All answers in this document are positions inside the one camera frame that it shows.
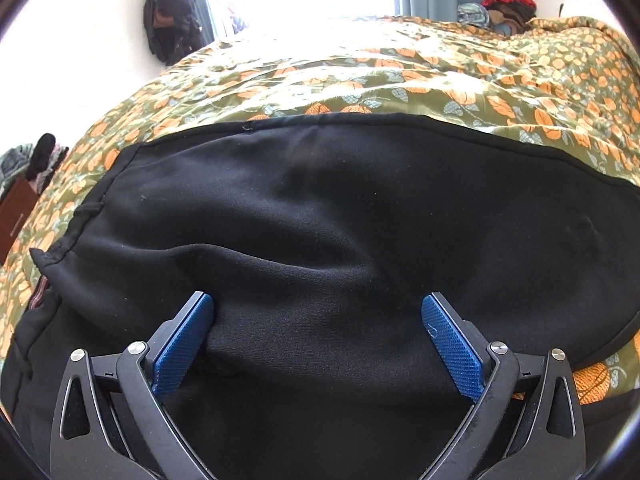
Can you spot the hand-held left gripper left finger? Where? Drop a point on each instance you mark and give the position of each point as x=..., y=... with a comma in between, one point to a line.
x=182, y=341

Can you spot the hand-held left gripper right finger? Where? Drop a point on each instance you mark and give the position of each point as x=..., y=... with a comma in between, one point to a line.
x=452, y=346

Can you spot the black pants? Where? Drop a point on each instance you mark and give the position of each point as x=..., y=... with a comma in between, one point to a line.
x=320, y=210

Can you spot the brown wooden cabinet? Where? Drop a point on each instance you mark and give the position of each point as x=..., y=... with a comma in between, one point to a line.
x=17, y=220

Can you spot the mixed clothes pile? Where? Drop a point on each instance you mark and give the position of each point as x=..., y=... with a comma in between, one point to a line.
x=40, y=157

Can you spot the green orange floral blanket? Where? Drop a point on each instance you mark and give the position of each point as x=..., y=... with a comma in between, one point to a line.
x=450, y=75

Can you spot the teal patterned cloth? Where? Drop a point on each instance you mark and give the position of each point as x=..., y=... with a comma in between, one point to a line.
x=472, y=12

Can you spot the red and black clothes pile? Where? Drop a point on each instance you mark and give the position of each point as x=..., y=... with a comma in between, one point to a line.
x=510, y=7

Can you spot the dark clothes hanging on wall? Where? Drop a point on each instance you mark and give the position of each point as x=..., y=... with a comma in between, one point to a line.
x=167, y=30

